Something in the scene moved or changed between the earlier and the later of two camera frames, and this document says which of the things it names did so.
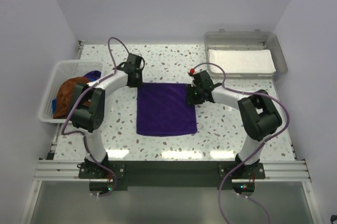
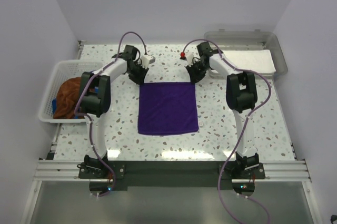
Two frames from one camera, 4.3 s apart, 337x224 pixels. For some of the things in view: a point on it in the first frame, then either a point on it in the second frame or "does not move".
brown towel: [64, 97] does not move
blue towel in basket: [53, 105] does not move
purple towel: [162, 109] does not move
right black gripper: [190, 100] → [194, 77]
